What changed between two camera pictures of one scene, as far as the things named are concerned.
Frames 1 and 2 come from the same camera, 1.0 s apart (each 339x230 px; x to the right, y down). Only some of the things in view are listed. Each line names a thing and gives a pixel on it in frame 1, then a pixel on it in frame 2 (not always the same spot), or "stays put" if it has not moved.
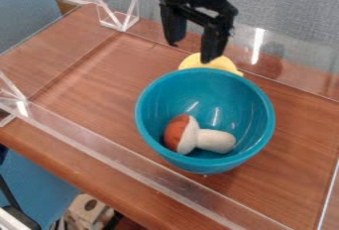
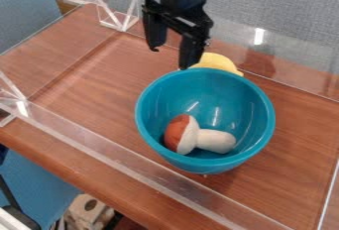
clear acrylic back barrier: [293, 52] stays put
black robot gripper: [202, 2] → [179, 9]
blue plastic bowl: [229, 101] stays put
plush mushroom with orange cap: [186, 137] stays put
